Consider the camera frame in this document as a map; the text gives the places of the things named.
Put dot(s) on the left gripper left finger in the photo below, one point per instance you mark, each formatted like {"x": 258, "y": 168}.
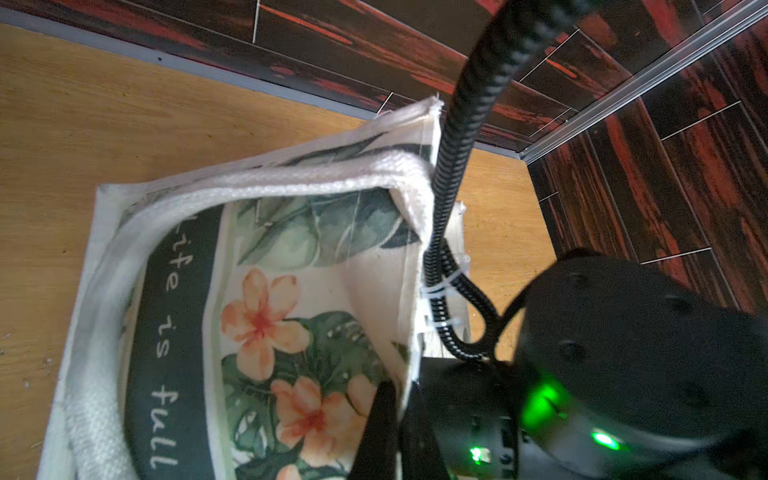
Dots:
{"x": 377, "y": 453}

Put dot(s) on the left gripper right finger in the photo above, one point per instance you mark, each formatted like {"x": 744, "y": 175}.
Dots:
{"x": 421, "y": 458}

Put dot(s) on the white floral canvas tote bag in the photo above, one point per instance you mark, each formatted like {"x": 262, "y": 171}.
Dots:
{"x": 236, "y": 321}

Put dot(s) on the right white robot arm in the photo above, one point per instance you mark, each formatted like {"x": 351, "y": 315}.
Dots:
{"x": 641, "y": 352}

